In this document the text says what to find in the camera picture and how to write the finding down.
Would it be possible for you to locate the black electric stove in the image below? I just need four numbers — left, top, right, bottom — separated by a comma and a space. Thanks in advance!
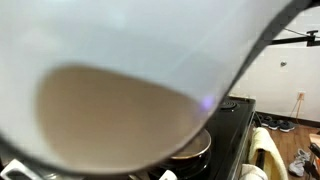
126, 95, 257, 180

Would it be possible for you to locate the nonstick frying pan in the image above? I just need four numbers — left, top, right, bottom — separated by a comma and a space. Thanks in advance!
169, 128, 213, 161

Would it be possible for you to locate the pale yellow towel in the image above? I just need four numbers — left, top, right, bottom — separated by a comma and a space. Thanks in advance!
247, 126, 290, 180

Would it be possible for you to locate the empty coil burner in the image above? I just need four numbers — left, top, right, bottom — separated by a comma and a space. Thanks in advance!
217, 99, 240, 112

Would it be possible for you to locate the white sneaker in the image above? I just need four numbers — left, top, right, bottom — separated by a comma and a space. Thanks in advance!
287, 148, 313, 178

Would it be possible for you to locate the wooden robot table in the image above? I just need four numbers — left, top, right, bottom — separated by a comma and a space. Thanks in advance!
308, 133, 320, 148

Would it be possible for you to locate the dark sneaker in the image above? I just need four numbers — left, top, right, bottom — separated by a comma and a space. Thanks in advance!
259, 115, 284, 131
278, 120, 296, 133

